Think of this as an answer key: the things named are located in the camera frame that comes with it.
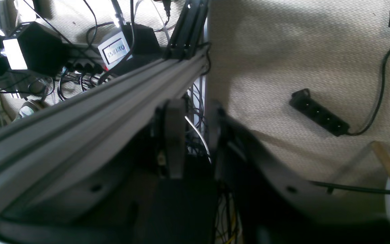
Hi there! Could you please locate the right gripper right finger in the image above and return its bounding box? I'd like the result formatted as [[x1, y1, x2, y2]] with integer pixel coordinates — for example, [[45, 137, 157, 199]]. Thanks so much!
[[209, 101, 390, 244]]

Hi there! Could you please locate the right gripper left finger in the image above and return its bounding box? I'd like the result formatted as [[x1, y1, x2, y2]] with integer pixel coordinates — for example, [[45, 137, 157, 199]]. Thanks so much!
[[0, 99, 185, 244]]

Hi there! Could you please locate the black power strip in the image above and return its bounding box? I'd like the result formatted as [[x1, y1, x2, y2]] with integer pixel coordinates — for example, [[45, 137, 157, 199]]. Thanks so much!
[[288, 88, 350, 137]]

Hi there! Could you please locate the white labelled power adapter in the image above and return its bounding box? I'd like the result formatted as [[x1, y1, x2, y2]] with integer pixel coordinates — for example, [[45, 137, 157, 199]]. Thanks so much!
[[98, 29, 130, 70]]

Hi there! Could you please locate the black hexagonal device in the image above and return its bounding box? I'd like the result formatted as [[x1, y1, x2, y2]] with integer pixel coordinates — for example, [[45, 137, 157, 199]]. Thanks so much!
[[0, 22, 69, 76]]

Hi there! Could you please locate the grey aluminium frame rail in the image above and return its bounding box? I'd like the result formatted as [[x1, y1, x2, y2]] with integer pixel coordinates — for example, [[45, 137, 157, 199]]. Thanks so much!
[[0, 47, 208, 214]]

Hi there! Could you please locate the black power strip cable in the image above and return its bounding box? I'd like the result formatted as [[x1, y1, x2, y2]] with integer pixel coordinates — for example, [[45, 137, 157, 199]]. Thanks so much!
[[347, 33, 390, 136]]

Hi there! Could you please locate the black upright frame post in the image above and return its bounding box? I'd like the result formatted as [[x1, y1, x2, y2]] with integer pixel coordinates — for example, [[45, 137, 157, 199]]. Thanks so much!
[[162, 0, 210, 60]]

